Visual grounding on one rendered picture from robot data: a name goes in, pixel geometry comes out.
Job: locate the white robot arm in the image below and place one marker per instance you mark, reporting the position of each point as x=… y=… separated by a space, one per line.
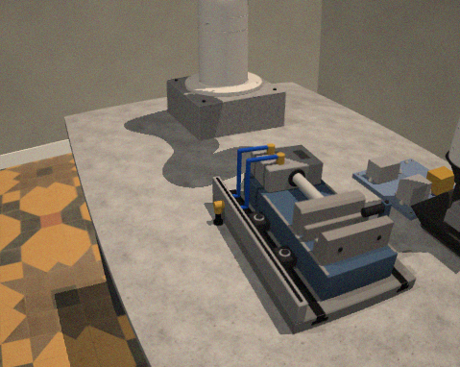
x=223 y=50

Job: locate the orange-yellow block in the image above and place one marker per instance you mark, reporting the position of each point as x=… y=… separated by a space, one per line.
x=442 y=180

